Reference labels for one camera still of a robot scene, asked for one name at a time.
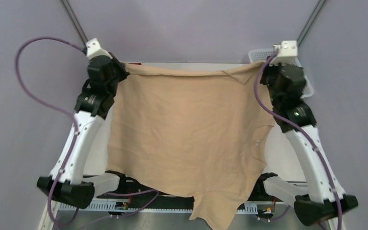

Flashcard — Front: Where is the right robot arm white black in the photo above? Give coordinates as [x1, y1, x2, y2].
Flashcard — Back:
[254, 65, 358, 226]

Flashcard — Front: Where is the beige t shirt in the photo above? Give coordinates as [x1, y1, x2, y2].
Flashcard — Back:
[106, 62, 275, 230]

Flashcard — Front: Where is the right aluminium frame post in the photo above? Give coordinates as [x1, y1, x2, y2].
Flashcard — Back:
[297, 0, 328, 46]

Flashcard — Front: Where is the white slotted cable duct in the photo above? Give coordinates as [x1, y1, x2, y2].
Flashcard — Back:
[58, 201, 258, 215]

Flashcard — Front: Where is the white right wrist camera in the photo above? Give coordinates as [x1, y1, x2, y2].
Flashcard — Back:
[270, 40, 298, 65]

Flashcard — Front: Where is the left aluminium frame post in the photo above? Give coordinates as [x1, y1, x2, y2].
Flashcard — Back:
[59, 0, 88, 44]

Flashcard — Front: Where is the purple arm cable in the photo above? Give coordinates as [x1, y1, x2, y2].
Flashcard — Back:
[253, 52, 344, 230]
[15, 36, 88, 229]

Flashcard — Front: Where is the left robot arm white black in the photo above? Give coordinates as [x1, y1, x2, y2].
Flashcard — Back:
[36, 54, 129, 209]

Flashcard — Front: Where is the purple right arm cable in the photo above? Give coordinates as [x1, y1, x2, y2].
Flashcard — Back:
[253, 52, 344, 230]

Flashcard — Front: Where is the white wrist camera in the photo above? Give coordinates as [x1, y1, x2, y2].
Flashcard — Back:
[270, 40, 298, 65]
[85, 38, 112, 60]

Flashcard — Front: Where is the white plastic basket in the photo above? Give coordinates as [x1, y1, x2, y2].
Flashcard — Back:
[248, 48, 314, 98]

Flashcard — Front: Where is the aluminium frame post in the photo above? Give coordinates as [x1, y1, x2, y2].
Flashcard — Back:
[297, 0, 328, 46]
[59, 0, 88, 44]

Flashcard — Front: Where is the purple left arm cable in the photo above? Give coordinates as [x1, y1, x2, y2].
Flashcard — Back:
[15, 36, 88, 229]

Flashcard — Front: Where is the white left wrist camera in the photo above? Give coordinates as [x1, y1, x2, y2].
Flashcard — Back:
[85, 38, 112, 60]

